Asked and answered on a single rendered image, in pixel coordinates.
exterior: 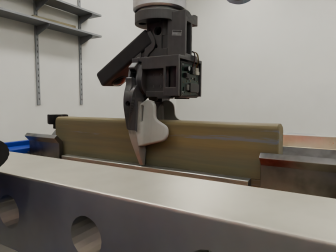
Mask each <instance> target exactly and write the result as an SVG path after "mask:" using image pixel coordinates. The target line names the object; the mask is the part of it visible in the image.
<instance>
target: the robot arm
mask: <svg viewBox="0 0 336 252"><path fill-rule="evenodd" d="M186 6H187V0H133V12H134V13H135V15H134V24H135V26H136V27H138V28H140V29H144V31H143V32H142V33H140V34H139V35H138V36H137V37H136V38H135V39H134V40H133V41H132V42H131V43H130V44H128V45H127V46H126V47H125V48H124V49H123V50H122V51H121V52H120V53H119V54H118V55H116V56H115V57H114V58H113V59H112V60H111V61H110V62H109V63H108V64H107V65H105V66H104V67H103V68H102V69H101V70H100V71H99V72H98V73H97V77H98V79H99V81H100V83H101V85H102V86H109V87H120V86H121V85H122V84H124V83H125V82H126V85H125V90H124V95H123V109H124V116H125V122H126V128H127V129H128V132H129V137H130V140H131V144H132V146H133V149H134V152H135V154H136V157H137V160H138V162H139V164H140V165H141V166H145V165H146V153H147V151H146V146H147V145H151V144H156V143H160V142H164V141H165V140H166V139H167V138H168V135H169V129H168V127H167V126H166V125H165V124H163V123H162V122H160V121H159V120H180V119H178V118H177V117H176V113H175V106H174V104H173V103H172V102H171V101H170V99H173V98H174V99H190V98H198V97H201V95H202V61H200V60H199V55H198V54H197V53H196V52H194V51H192V27H197V26H198V16H196V15H191V13H190V12H189V11H188V10H186ZM192 53H193V54H194V55H192ZM195 53H196V55H197V56H196V55H195ZM147 98H148V99H149V100H146V99H147Z"/></svg>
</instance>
